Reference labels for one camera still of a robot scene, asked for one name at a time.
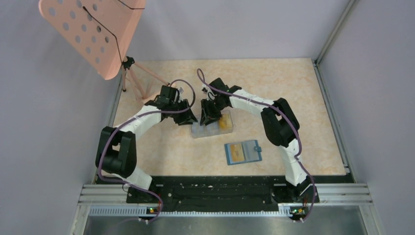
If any aluminium rail frame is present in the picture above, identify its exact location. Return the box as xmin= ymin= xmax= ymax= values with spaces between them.
xmin=78 ymin=184 xmax=372 ymax=217

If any blue leather card holder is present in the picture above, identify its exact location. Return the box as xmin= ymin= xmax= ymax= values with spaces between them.
xmin=224 ymin=140 xmax=262 ymax=165

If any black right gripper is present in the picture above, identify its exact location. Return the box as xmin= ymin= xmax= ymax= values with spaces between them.
xmin=200 ymin=97 xmax=227 ymax=126

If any clear plastic card box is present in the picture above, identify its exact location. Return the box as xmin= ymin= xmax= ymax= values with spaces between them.
xmin=190 ymin=110 xmax=234 ymax=139

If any gold card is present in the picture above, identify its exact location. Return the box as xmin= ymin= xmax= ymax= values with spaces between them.
xmin=229 ymin=143 xmax=245 ymax=163

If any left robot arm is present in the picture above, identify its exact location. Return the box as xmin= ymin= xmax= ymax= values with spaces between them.
xmin=95 ymin=86 xmax=197 ymax=202

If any yellow card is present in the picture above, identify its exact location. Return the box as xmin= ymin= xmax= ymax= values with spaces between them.
xmin=218 ymin=116 xmax=233 ymax=130

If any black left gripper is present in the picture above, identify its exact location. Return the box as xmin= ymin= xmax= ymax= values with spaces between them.
xmin=169 ymin=98 xmax=197 ymax=125

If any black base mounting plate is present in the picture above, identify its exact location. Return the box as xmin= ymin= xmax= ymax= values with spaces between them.
xmin=126 ymin=176 xmax=320 ymax=212

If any pink perforated music stand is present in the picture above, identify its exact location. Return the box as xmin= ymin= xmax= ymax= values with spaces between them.
xmin=38 ymin=0 xmax=177 ymax=104

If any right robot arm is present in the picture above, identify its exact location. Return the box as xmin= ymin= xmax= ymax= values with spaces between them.
xmin=200 ymin=78 xmax=317 ymax=202

